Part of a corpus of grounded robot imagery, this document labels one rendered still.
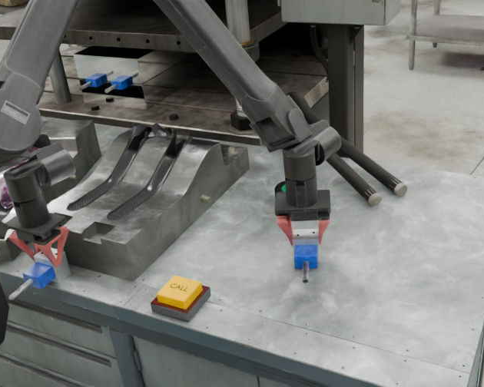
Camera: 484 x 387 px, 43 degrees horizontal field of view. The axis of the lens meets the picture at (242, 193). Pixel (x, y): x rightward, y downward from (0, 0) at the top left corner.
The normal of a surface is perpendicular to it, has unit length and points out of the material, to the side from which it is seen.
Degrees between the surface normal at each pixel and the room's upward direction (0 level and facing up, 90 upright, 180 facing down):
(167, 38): 90
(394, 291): 0
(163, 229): 90
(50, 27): 65
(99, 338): 90
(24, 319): 90
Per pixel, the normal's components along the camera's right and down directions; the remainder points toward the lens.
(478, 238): -0.09, -0.87
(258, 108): -0.45, 0.70
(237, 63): 0.61, -0.14
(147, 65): 0.88, 0.16
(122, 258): -0.46, 0.48
